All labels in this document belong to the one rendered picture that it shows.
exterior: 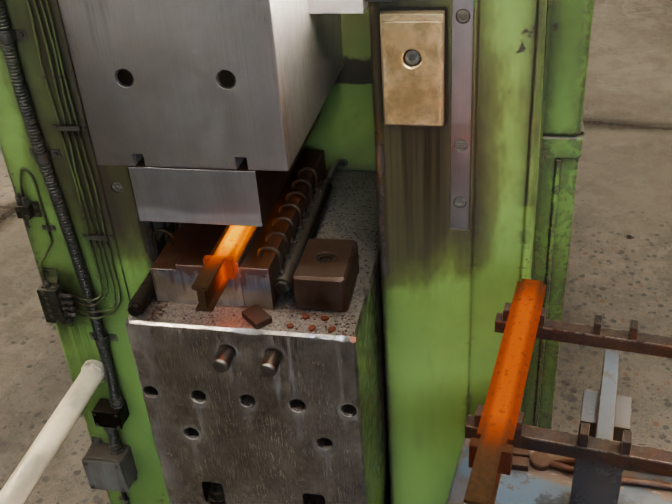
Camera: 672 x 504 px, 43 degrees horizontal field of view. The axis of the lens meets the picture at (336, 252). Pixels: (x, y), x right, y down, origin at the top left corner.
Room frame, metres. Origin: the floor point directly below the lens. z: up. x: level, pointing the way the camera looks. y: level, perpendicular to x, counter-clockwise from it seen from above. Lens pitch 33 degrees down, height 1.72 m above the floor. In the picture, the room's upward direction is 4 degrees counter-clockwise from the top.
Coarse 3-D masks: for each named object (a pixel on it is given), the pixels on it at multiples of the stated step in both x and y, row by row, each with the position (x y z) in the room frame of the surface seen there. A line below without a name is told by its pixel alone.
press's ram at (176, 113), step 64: (64, 0) 1.16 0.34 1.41; (128, 0) 1.13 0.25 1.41; (192, 0) 1.11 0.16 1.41; (256, 0) 1.09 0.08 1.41; (320, 0) 1.27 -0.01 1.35; (128, 64) 1.14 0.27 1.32; (192, 64) 1.12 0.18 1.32; (256, 64) 1.09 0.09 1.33; (320, 64) 1.32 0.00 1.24; (128, 128) 1.14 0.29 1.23; (192, 128) 1.12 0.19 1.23; (256, 128) 1.10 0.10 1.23
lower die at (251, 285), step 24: (288, 192) 1.34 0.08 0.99; (288, 216) 1.26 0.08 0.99; (192, 240) 1.21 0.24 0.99; (216, 240) 1.20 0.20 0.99; (264, 240) 1.19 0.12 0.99; (288, 240) 1.22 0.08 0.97; (168, 264) 1.15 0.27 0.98; (192, 264) 1.13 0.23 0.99; (240, 264) 1.12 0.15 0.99; (264, 264) 1.11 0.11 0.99; (168, 288) 1.14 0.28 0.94; (240, 288) 1.11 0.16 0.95; (264, 288) 1.10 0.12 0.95
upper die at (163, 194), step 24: (144, 168) 1.14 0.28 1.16; (168, 168) 1.13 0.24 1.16; (192, 168) 1.12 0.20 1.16; (240, 168) 1.11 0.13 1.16; (144, 192) 1.14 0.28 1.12; (168, 192) 1.13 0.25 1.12; (192, 192) 1.12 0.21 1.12; (216, 192) 1.11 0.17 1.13; (240, 192) 1.11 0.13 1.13; (264, 192) 1.13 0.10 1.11; (144, 216) 1.14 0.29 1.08; (168, 216) 1.13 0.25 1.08; (192, 216) 1.12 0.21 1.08; (216, 216) 1.12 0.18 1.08; (240, 216) 1.11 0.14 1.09; (264, 216) 1.11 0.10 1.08
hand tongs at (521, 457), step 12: (516, 456) 0.89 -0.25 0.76; (528, 456) 0.89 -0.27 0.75; (540, 456) 0.89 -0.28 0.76; (516, 468) 0.88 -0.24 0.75; (528, 468) 0.87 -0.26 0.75; (540, 468) 0.87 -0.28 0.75; (564, 468) 0.86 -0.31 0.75; (624, 468) 0.86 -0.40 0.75; (624, 480) 0.83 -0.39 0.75; (636, 480) 0.83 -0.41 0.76; (648, 480) 0.83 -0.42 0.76
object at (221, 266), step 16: (224, 240) 1.17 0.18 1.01; (240, 240) 1.17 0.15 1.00; (208, 256) 1.11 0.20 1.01; (224, 256) 1.11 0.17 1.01; (208, 272) 1.06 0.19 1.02; (224, 272) 1.10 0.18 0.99; (192, 288) 1.03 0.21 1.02; (208, 288) 1.02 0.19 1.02; (224, 288) 1.08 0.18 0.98; (208, 304) 1.03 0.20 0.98
